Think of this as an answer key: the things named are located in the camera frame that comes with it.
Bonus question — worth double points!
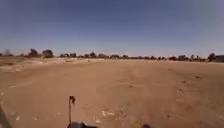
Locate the row of trees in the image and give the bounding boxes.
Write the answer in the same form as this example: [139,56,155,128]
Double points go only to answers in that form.
[0,48,224,63]

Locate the brown dirt ground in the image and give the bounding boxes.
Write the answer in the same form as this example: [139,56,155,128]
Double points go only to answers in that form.
[0,56,224,128]

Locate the robot's own part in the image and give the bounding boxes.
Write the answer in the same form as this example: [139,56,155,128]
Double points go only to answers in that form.
[67,121,100,128]
[141,123,153,128]

